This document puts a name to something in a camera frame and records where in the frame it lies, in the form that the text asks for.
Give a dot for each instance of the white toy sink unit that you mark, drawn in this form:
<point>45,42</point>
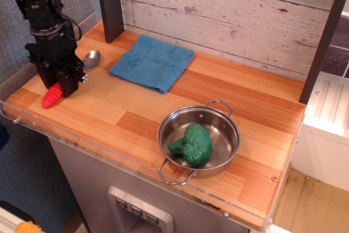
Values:
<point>321,148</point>

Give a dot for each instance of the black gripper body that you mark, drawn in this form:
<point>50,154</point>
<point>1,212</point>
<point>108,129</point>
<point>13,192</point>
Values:
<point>57,45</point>

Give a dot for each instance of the blue cloth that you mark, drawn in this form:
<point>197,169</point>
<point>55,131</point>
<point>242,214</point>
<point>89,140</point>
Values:
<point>152,64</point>

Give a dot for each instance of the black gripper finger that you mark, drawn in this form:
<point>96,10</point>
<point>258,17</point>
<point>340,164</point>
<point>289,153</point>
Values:
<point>67,83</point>
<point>47,72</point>

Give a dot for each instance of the green toy broccoli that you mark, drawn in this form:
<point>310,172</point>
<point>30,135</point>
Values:
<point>195,146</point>

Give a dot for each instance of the dark right shelf post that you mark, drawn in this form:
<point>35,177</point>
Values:
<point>321,51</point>

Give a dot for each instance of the clear acrylic edge guard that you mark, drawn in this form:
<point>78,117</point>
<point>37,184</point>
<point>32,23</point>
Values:
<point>241,180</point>

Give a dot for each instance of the grey cabinet with dispenser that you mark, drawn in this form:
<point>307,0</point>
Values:
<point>114,200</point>

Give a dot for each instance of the steel pot with handles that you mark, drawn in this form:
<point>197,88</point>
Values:
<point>224,135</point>

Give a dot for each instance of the red handled metal spoon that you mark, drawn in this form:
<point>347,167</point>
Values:
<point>54,93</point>

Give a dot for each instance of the yellow object at corner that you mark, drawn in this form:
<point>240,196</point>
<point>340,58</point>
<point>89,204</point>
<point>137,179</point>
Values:
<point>28,227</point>

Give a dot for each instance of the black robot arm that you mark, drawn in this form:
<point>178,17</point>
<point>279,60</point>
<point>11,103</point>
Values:
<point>43,14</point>

